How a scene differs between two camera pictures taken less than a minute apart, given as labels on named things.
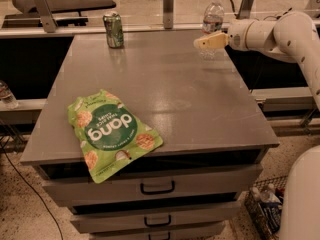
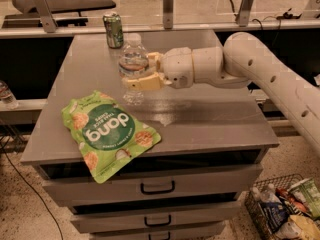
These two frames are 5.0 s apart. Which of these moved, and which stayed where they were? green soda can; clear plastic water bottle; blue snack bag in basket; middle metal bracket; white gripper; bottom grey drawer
Moved: white gripper; clear plastic water bottle
Stayed: middle metal bracket; green soda can; blue snack bag in basket; bottom grey drawer
